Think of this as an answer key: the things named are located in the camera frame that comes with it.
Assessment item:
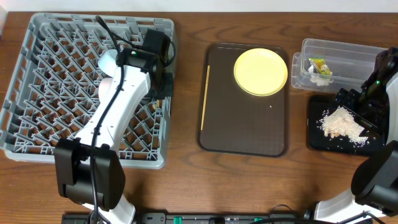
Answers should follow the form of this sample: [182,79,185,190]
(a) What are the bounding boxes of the rice food scraps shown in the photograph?
[317,107,369,147]

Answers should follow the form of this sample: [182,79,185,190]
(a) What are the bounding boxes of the light blue bowl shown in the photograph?
[98,49,118,77]

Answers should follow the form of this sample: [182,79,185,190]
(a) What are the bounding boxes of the white tissue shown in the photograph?
[308,65,333,86]

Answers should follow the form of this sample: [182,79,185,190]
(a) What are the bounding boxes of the green orange snack wrapper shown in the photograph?
[308,58,333,75]

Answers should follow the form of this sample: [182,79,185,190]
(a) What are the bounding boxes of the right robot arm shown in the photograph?
[303,47,397,223]

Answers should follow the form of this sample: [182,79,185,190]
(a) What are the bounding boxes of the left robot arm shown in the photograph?
[53,29,172,223]

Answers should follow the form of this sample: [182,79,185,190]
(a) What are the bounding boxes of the black waste tray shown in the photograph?
[307,95,383,156]

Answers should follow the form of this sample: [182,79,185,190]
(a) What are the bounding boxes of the clear plastic bin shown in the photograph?
[291,39,385,93]

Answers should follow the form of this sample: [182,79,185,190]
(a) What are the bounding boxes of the yellow plate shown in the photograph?
[233,48,288,96]

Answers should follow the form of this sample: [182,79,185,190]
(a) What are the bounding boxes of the brown serving tray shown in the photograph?
[197,42,289,157]

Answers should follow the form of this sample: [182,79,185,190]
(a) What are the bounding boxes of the grey plastic dish rack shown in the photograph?
[1,13,178,163]

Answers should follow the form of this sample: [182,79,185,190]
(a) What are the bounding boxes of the left black cable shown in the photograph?
[88,15,177,224]

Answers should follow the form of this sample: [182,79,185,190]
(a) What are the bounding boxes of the black cable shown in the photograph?
[267,203,386,224]
[88,15,177,224]

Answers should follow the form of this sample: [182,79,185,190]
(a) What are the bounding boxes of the right black cable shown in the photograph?
[267,203,386,224]

